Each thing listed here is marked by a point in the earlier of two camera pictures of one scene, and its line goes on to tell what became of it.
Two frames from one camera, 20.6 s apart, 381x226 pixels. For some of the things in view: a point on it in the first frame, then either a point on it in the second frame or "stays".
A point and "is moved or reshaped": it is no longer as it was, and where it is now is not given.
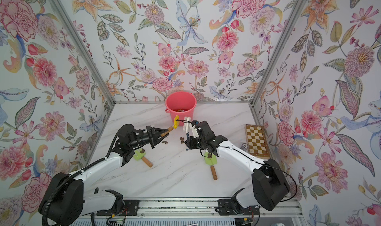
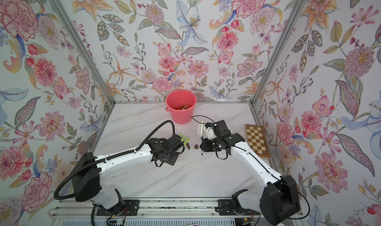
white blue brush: x=187 y=128 is moved or reshaped
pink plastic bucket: x=181 y=103 stays
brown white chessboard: x=257 y=141 stays
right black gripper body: x=196 y=143 → x=213 y=145
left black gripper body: x=141 y=140 → x=172 y=157
